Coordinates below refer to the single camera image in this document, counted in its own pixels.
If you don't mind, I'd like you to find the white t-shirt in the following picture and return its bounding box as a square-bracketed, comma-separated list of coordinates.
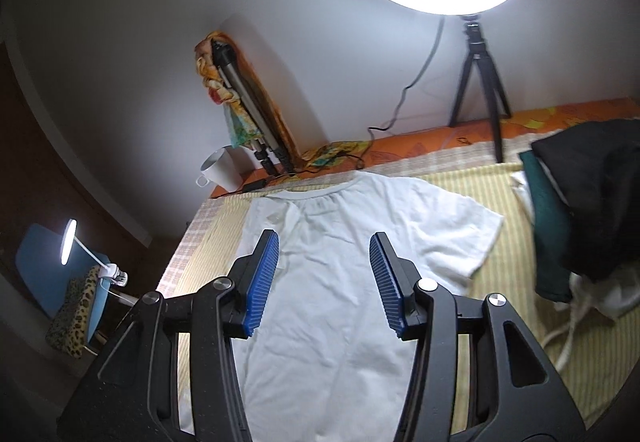
[213, 173, 503, 441]

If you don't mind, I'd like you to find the white mug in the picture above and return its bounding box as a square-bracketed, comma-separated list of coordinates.
[195, 148, 243, 193]

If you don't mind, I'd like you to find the folded silver black tripod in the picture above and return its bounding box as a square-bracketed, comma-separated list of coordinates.
[207, 34, 297, 176]

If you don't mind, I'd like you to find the white desk lamp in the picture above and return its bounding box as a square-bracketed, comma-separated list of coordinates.
[60, 219, 128, 287]

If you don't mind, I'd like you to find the colourful patterned cloth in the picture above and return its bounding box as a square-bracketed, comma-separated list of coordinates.
[194, 30, 303, 167]

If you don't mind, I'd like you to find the dark green garment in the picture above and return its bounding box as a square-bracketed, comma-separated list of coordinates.
[520, 150, 573, 303]

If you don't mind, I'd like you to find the leopard print cushion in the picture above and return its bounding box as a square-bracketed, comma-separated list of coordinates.
[46, 266, 99, 360]

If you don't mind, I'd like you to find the blue chair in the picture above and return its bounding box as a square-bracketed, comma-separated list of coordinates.
[15, 224, 112, 344]

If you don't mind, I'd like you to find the yellow striped bed cover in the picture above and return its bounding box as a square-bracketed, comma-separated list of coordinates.
[177, 161, 640, 438]

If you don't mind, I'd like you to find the small black tripod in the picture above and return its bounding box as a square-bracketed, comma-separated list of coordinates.
[447, 14, 513, 164]

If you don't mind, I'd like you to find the black ring light cable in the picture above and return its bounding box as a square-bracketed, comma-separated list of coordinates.
[344, 15, 446, 168]

